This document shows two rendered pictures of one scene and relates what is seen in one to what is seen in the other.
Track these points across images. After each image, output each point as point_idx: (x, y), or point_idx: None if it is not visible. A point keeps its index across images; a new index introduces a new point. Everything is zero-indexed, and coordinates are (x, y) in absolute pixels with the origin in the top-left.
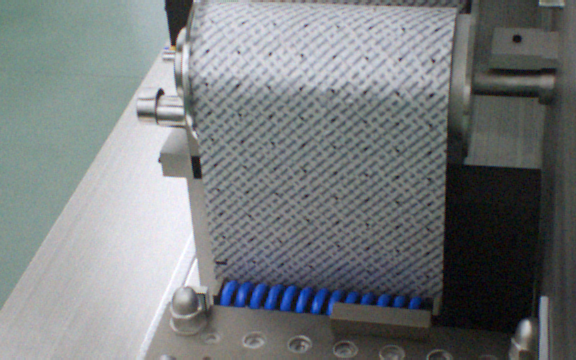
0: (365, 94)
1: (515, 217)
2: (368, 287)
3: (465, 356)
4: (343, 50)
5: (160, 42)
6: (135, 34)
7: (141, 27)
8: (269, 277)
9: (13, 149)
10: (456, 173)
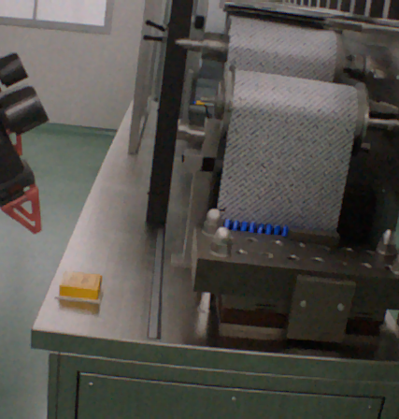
0: (319, 111)
1: (363, 200)
2: (299, 226)
3: (358, 250)
4: (308, 91)
5: (12, 238)
6: None
7: None
8: (247, 220)
9: None
10: None
